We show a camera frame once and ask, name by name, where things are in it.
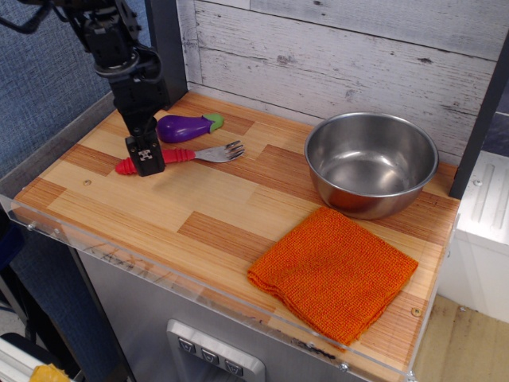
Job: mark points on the stainless steel cabinet front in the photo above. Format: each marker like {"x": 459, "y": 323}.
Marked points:
{"x": 229, "y": 275}

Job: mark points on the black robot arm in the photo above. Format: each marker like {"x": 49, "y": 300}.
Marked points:
{"x": 109, "y": 30}

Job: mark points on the silver button panel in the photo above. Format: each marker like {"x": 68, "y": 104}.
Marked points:
{"x": 200, "y": 357}

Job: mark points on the red handled metal fork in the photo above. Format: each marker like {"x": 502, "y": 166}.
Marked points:
{"x": 218, "y": 154}

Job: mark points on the stainless steel bowl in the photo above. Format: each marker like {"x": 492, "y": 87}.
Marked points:
{"x": 368, "y": 165}

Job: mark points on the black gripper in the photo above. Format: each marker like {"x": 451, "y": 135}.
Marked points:
{"x": 138, "y": 96}

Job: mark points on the dark grey left post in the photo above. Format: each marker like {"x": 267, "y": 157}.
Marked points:
{"x": 165, "y": 35}

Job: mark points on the orange knitted towel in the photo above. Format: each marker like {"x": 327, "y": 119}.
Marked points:
{"x": 333, "y": 274}

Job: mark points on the purple toy eggplant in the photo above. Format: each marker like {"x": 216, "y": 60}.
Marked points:
{"x": 177, "y": 128}

